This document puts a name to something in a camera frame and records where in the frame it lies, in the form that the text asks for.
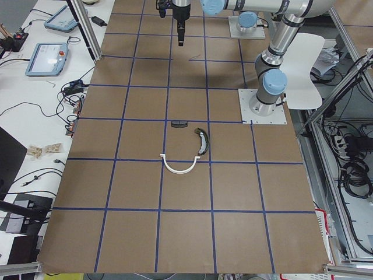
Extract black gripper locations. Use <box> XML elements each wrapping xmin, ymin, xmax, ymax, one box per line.
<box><xmin>173</xmin><ymin>5</ymin><xmax>190</xmax><ymax>47</ymax></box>

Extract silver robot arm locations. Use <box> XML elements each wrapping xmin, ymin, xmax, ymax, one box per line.
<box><xmin>237</xmin><ymin>11</ymin><xmax>258</xmax><ymax>33</ymax></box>
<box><xmin>200</xmin><ymin>1</ymin><xmax>335</xmax><ymax>106</ymax></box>

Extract black power adapter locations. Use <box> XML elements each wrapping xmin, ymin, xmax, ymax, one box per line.
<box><xmin>91</xmin><ymin>16</ymin><xmax>107</xmax><ymax>27</ymax></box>

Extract dark grey brake pad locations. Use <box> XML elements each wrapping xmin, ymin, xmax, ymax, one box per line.
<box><xmin>171</xmin><ymin>120</ymin><xmax>188</xmax><ymax>128</ymax></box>

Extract far teach pendant tablet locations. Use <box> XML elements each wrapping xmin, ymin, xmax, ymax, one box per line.
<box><xmin>44</xmin><ymin>5</ymin><xmax>78</xmax><ymax>33</ymax></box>

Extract teach pendant tablet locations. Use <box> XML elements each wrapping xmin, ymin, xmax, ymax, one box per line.
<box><xmin>44</xmin><ymin>5</ymin><xmax>78</xmax><ymax>33</ymax></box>
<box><xmin>25</xmin><ymin>43</ymin><xmax>69</xmax><ymax>77</ymax></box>

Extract olive curved brake shoe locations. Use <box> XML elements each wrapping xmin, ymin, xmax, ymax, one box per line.
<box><xmin>194</xmin><ymin>127</ymin><xmax>210</xmax><ymax>156</ymax></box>

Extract near teach pendant tablet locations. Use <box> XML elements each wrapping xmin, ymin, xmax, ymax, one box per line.
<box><xmin>25</xmin><ymin>43</ymin><xmax>69</xmax><ymax>77</ymax></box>

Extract white plastic chair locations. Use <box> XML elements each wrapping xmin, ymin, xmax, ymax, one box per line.
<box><xmin>280</xmin><ymin>33</ymin><xmax>325</xmax><ymax>110</ymax></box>

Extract brown paper table mat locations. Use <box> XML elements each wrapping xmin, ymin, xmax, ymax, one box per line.
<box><xmin>38</xmin><ymin>1</ymin><xmax>328</xmax><ymax>274</ymax></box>

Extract black box on table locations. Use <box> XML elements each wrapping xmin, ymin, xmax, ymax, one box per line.
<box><xmin>1</xmin><ymin>31</ymin><xmax>29</xmax><ymax>52</ymax></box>

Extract bag of wooden pieces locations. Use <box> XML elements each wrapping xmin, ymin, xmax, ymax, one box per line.
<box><xmin>26</xmin><ymin>145</ymin><xmax>43</xmax><ymax>158</ymax></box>

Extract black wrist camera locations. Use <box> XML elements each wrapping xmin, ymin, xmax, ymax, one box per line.
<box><xmin>156</xmin><ymin>0</ymin><xmax>171</xmax><ymax>18</ymax></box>

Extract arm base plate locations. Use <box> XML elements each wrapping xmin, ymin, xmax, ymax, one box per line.
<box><xmin>238</xmin><ymin>89</ymin><xmax>287</xmax><ymax>125</ymax></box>
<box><xmin>228</xmin><ymin>16</ymin><xmax>266</xmax><ymax>40</ymax></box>

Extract aluminium frame post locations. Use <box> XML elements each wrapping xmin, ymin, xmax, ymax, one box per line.
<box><xmin>66</xmin><ymin>0</ymin><xmax>102</xmax><ymax>61</ymax></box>

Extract black power brick cables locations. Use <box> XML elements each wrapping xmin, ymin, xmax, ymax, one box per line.
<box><xmin>62</xmin><ymin>79</ymin><xmax>89</xmax><ymax>95</ymax></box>

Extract white half ring part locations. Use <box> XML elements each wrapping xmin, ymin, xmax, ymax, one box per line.
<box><xmin>160</xmin><ymin>153</ymin><xmax>200</xmax><ymax>175</ymax></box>

